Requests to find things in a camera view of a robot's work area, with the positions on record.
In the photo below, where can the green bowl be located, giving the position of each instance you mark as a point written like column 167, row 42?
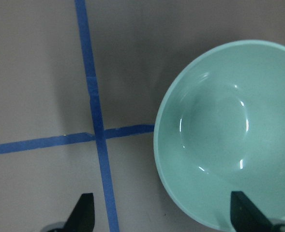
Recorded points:
column 221, row 128

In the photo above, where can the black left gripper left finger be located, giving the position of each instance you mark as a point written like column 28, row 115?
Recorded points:
column 82, row 218

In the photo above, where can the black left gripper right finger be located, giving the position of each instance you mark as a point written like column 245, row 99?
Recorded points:
column 245, row 216

